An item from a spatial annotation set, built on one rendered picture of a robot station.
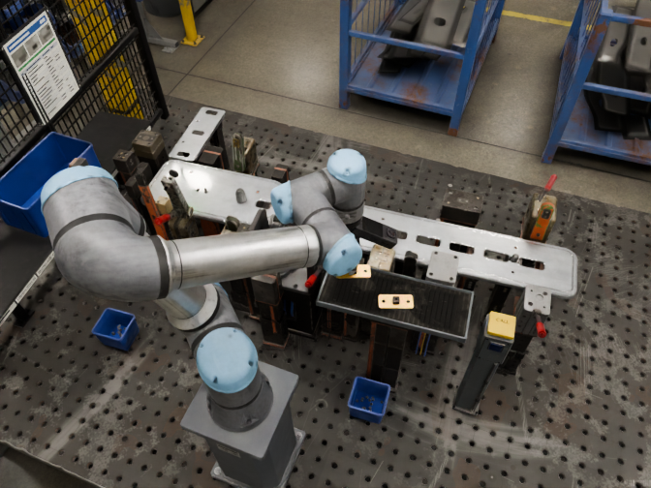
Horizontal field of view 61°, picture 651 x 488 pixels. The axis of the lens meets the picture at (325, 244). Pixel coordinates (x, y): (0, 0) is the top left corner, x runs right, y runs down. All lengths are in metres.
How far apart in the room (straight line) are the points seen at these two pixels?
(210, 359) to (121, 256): 0.38
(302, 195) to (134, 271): 0.37
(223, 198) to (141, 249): 1.03
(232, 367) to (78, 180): 0.46
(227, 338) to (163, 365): 0.75
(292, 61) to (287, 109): 0.56
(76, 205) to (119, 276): 0.13
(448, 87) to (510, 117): 0.46
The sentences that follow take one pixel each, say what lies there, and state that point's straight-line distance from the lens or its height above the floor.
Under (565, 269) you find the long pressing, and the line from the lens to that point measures 1.74.
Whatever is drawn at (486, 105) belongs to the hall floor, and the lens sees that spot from 3.92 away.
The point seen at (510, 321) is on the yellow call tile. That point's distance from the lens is 1.39.
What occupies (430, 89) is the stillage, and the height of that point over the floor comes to 0.16.
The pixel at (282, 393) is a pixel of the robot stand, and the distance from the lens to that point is 1.32.
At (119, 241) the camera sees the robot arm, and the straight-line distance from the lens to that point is 0.82.
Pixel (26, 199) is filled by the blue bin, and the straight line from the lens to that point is 2.00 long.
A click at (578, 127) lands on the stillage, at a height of 0.16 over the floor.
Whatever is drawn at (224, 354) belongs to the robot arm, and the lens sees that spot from 1.12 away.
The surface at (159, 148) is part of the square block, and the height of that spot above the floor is 1.02.
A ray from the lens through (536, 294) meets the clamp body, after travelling 1.58.
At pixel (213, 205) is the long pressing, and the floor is 1.00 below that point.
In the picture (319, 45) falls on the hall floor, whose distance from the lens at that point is 4.39.
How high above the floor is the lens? 2.31
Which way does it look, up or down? 52 degrees down
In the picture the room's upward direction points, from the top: 1 degrees counter-clockwise
